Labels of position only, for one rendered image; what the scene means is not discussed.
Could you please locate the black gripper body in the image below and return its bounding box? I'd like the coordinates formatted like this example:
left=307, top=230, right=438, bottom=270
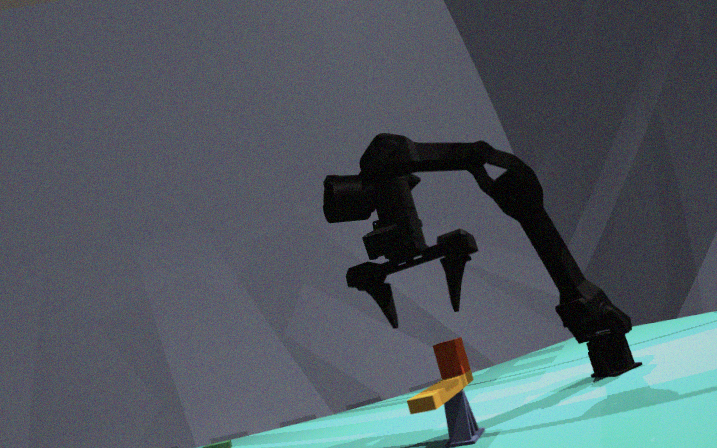
left=346, top=208, right=478, bottom=288

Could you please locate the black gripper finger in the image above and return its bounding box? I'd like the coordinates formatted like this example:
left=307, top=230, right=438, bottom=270
left=356, top=282, right=398, bottom=328
left=439, top=253, right=471, bottom=312

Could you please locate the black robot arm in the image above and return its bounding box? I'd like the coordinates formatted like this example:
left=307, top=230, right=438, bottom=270
left=323, top=133, right=642, bottom=378

